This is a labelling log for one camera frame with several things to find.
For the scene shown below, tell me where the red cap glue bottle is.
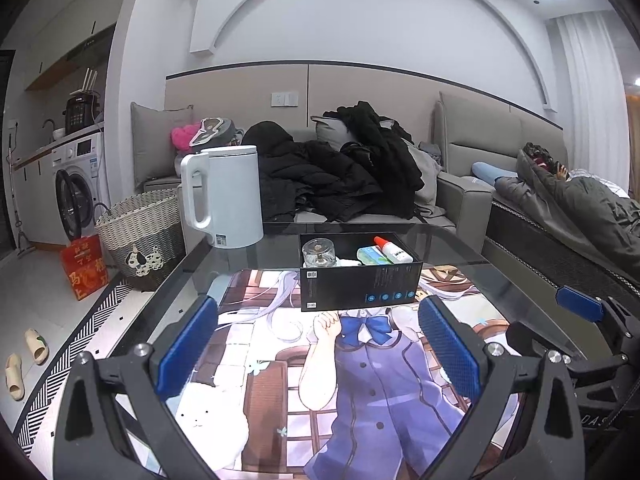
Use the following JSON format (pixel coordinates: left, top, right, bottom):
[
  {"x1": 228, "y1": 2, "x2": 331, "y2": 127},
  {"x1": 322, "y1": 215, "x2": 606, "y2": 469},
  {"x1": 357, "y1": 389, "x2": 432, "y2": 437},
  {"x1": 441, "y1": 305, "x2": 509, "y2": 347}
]
[{"x1": 374, "y1": 236, "x2": 413, "y2": 264}]

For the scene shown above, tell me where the glass dome plug night light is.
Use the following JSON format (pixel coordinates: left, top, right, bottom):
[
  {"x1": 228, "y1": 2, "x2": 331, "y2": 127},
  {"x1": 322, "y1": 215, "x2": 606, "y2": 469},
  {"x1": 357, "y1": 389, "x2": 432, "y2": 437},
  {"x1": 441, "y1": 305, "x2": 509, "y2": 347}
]
[{"x1": 302, "y1": 237, "x2": 337, "y2": 269}]

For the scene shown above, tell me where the person lying under blanket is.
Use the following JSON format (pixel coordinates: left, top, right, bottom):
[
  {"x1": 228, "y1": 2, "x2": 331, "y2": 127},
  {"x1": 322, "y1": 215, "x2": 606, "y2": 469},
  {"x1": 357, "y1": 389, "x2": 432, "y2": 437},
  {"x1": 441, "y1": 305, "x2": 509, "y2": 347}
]
[{"x1": 495, "y1": 143, "x2": 639, "y2": 282}]

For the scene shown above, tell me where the anime printed desk mat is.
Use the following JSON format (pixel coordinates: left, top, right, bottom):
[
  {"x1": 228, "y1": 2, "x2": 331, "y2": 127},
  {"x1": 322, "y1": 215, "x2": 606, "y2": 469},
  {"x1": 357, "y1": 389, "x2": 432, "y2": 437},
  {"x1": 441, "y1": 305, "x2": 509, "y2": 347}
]
[{"x1": 167, "y1": 266, "x2": 509, "y2": 479}]

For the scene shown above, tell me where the woven laundry basket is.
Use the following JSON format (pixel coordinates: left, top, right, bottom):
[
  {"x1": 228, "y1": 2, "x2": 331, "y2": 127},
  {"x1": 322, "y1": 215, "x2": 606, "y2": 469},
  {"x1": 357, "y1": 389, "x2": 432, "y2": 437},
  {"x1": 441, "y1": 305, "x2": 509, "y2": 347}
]
[{"x1": 96, "y1": 188, "x2": 186, "y2": 292}]

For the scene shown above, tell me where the beige slipper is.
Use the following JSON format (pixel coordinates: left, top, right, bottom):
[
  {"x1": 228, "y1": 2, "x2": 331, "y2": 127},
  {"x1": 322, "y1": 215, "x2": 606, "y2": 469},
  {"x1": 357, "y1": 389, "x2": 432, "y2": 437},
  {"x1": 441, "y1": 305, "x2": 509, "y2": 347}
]
[
  {"x1": 6, "y1": 353, "x2": 25, "y2": 401},
  {"x1": 24, "y1": 328, "x2": 50, "y2": 365}
]

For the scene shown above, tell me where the red gift bag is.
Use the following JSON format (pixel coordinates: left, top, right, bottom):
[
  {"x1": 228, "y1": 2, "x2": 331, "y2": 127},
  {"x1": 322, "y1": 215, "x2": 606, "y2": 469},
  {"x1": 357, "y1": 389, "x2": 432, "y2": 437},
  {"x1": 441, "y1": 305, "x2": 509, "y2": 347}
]
[{"x1": 60, "y1": 234, "x2": 110, "y2": 301}]

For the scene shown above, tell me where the black storage box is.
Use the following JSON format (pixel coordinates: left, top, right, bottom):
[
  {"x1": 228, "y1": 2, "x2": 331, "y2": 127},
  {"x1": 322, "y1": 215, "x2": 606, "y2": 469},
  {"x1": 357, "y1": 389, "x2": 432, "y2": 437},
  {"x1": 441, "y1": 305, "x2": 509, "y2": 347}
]
[{"x1": 299, "y1": 231, "x2": 423, "y2": 312}]

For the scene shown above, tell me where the white electric kettle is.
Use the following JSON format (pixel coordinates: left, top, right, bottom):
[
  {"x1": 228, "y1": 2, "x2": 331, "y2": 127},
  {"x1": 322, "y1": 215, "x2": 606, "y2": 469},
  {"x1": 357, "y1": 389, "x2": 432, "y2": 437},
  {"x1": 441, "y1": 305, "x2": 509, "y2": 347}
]
[{"x1": 180, "y1": 145, "x2": 264, "y2": 249}]

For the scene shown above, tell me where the light blue pillow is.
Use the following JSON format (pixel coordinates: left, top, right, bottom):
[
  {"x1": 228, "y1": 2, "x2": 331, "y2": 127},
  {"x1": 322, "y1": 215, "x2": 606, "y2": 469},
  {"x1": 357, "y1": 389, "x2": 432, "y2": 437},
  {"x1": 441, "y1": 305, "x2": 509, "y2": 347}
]
[{"x1": 472, "y1": 162, "x2": 518, "y2": 186}]

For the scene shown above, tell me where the white washing machine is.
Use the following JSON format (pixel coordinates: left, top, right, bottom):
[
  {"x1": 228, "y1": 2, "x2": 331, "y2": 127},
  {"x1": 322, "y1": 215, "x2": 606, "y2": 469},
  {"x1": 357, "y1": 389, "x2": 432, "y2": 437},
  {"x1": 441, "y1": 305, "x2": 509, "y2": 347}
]
[{"x1": 52, "y1": 130, "x2": 111, "y2": 243}]

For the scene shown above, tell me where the grey sofa cushion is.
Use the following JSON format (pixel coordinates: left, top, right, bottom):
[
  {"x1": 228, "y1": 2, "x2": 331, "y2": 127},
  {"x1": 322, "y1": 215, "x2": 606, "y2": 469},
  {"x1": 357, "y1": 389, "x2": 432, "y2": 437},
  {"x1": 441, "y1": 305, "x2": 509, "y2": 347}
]
[{"x1": 130, "y1": 102, "x2": 194, "y2": 188}]

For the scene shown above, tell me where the black jacket pile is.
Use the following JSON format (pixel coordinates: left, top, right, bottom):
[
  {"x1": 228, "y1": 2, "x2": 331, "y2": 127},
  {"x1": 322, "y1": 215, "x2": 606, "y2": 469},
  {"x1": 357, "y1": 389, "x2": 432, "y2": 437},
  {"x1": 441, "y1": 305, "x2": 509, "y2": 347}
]
[{"x1": 242, "y1": 101, "x2": 424, "y2": 222}]

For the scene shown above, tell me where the pink plush toy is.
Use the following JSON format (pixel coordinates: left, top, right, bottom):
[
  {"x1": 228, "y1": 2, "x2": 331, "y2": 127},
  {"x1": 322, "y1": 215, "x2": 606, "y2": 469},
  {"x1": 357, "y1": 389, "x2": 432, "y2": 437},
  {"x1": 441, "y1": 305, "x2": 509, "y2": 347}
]
[{"x1": 170, "y1": 124, "x2": 200, "y2": 153}]

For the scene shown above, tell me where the grey sofa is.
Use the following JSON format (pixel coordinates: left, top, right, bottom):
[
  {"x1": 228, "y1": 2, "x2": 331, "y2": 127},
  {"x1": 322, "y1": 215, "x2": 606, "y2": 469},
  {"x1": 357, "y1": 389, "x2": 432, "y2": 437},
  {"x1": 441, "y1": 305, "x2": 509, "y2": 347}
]
[{"x1": 139, "y1": 92, "x2": 567, "y2": 250}]

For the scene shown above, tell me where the wall switch plate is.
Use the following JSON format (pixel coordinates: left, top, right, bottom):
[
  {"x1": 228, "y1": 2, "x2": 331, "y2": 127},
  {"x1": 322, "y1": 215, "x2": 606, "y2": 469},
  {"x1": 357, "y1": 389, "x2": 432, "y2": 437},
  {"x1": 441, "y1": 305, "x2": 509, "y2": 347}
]
[{"x1": 270, "y1": 91, "x2": 299, "y2": 108}]

